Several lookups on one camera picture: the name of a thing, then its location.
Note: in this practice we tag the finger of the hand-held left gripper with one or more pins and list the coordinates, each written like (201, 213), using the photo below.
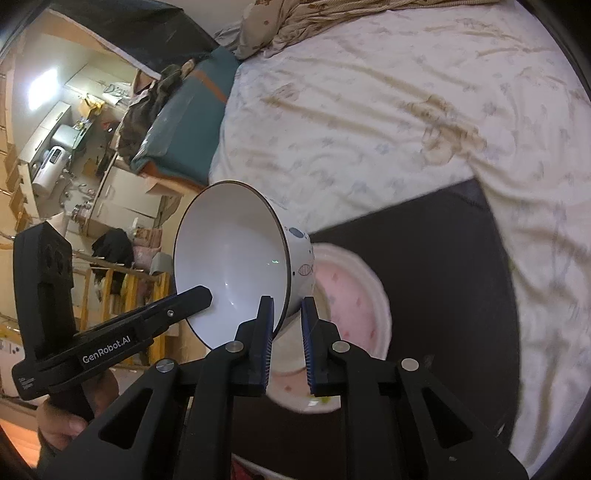
(189, 300)

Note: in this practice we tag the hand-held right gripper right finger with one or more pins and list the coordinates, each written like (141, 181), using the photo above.
(308, 346)

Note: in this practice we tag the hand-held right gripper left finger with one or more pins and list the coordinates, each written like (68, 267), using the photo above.
(267, 332)

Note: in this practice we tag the white leaf-pattern bowl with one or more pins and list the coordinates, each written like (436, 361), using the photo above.
(221, 249)

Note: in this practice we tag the pink strawberry plate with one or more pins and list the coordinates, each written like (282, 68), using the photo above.
(351, 295)

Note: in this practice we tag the person's left hand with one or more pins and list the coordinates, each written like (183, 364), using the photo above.
(57, 422)

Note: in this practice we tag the yellow metal rack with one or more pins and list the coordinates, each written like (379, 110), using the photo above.
(115, 295)

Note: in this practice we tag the black cloth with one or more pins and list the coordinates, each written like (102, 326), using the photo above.
(113, 247)

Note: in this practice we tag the white water heater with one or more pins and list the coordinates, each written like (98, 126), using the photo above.
(48, 168)

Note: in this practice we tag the white kitchen counter cabinets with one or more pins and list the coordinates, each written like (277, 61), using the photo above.
(129, 198)

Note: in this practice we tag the black board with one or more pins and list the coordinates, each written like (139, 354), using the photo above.
(438, 286)

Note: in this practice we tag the pile of dark clothes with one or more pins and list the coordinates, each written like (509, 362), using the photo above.
(147, 106)

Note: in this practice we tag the ceiling light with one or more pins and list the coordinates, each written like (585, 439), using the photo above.
(44, 87)

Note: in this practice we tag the dark hanging cloth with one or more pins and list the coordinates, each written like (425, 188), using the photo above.
(138, 32)

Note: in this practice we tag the beige printed duvet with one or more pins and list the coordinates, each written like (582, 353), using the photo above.
(295, 23)

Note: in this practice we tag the teal bed frame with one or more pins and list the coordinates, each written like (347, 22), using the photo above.
(189, 120)

